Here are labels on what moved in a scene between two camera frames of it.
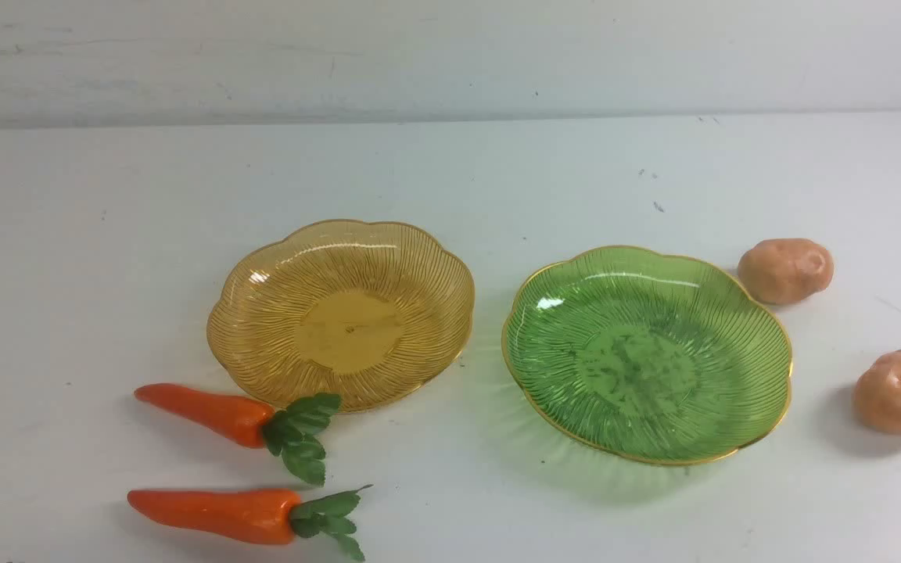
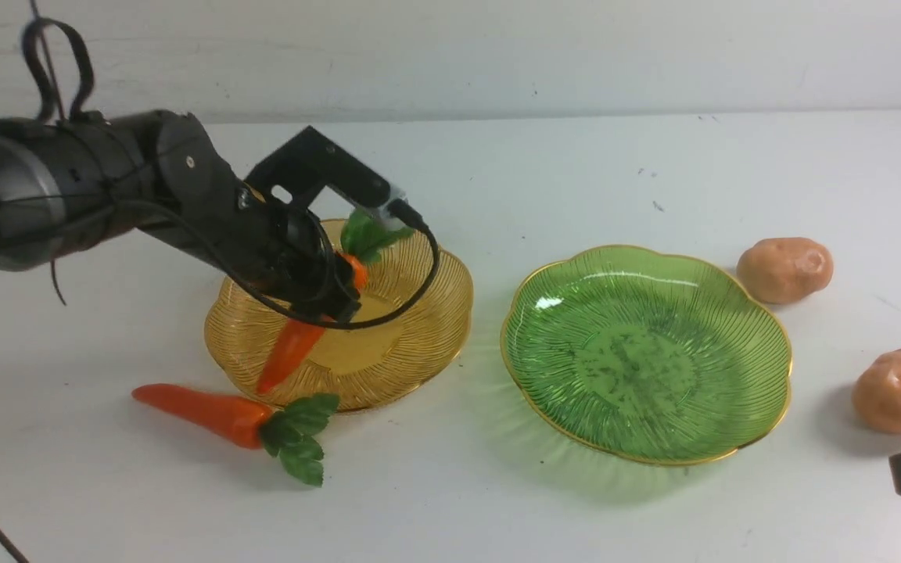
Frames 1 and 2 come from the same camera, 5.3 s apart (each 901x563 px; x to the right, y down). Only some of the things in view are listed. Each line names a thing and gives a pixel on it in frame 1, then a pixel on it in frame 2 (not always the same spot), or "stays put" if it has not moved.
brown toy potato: x=785 y=270 stays put
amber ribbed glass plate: x=364 y=311 stays put
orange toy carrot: x=261 y=517 to x=362 y=238
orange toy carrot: x=292 y=433 stays put
